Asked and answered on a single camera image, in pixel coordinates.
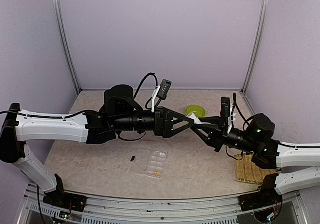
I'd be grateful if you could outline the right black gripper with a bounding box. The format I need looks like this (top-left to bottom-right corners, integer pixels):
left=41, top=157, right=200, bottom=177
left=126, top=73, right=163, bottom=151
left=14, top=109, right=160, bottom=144
left=191, top=116, right=259, bottom=154

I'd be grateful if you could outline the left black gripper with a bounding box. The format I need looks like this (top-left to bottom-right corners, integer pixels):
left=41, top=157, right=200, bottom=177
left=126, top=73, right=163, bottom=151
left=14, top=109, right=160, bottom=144
left=113, top=106, right=195, bottom=139

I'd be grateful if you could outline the small white pill bottle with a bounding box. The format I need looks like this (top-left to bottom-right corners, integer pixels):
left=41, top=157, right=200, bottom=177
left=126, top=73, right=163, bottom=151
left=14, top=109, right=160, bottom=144
left=186, top=112, right=203, bottom=125

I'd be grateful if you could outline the clear plastic pill organizer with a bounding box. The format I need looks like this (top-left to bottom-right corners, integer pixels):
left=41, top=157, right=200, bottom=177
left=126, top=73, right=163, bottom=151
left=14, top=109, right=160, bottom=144
left=129, top=147, right=168, bottom=179

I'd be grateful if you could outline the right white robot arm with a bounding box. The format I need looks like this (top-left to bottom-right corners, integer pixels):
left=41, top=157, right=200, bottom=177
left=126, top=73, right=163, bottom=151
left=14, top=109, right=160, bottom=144
left=189, top=113, right=320, bottom=206

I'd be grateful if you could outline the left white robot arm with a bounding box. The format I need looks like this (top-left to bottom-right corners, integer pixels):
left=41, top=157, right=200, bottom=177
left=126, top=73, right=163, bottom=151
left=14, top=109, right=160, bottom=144
left=0, top=84, right=195, bottom=207

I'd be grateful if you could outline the green plastic bowl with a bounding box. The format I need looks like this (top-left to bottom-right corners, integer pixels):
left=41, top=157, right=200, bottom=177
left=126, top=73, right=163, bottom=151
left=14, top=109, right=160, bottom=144
left=184, top=104, right=207, bottom=118

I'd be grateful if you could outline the woven bamboo tray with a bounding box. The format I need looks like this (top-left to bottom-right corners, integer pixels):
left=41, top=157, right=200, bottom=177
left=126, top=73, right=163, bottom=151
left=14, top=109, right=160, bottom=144
left=233, top=154, right=279, bottom=185

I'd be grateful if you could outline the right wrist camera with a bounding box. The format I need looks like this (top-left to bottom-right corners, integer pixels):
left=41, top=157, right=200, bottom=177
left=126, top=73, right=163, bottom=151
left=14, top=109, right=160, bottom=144
left=220, top=97, right=235, bottom=134

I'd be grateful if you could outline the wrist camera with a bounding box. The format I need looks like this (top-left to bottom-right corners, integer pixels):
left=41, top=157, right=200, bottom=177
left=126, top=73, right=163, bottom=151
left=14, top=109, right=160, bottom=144
left=151, top=79, right=172, bottom=113
left=220, top=97, right=235, bottom=134

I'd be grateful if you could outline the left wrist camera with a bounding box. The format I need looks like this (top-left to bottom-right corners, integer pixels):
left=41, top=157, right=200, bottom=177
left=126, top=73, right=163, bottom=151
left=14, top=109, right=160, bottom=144
left=151, top=79, right=172, bottom=113

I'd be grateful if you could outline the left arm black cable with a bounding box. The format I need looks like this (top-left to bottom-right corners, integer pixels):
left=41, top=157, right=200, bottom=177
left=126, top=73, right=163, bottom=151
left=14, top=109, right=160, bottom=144
left=133, top=72, right=160, bottom=101

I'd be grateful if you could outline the aluminium front rail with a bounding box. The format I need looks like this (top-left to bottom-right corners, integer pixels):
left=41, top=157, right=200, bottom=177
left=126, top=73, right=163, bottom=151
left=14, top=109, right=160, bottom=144
left=16, top=182, right=310, bottom=224

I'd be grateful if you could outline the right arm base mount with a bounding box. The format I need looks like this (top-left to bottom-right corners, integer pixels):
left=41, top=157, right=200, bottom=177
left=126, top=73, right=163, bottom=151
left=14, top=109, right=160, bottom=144
left=238, top=188, right=283, bottom=212

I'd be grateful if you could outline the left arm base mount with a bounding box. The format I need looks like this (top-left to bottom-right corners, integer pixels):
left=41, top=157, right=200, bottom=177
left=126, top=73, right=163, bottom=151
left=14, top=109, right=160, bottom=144
left=43, top=174, right=88, bottom=213

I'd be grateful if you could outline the right aluminium frame post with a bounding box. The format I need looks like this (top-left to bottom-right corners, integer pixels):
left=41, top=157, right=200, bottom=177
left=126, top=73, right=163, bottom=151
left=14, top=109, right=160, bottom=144
left=241, top=0, right=270, bottom=96

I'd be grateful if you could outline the aluminium frame post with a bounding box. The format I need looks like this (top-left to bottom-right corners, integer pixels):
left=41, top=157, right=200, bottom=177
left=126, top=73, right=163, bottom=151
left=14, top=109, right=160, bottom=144
left=52, top=0, right=82, bottom=96
left=241, top=0, right=270, bottom=96

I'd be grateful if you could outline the left aluminium frame post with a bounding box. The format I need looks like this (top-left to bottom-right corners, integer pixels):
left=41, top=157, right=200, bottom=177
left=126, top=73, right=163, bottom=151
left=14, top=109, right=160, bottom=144
left=52, top=0, right=82, bottom=96

